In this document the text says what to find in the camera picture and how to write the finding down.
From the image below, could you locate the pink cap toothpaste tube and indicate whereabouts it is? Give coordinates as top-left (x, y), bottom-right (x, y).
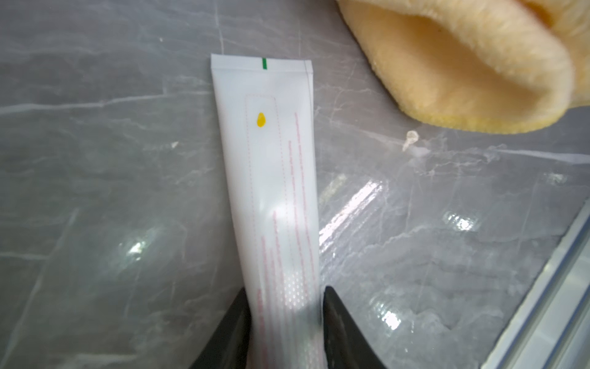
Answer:
top-left (210, 55), bottom-right (326, 368)

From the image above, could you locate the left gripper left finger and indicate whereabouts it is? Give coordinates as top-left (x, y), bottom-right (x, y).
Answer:
top-left (189, 288), bottom-right (251, 369)

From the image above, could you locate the yellow microfibre cloth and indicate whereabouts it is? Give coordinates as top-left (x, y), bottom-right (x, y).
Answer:
top-left (338, 1), bottom-right (589, 134)

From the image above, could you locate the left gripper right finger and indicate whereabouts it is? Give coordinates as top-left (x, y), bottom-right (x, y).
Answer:
top-left (323, 286), bottom-right (387, 369)

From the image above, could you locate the aluminium front rail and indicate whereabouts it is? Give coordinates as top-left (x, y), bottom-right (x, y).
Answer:
top-left (483, 203), bottom-right (589, 368)

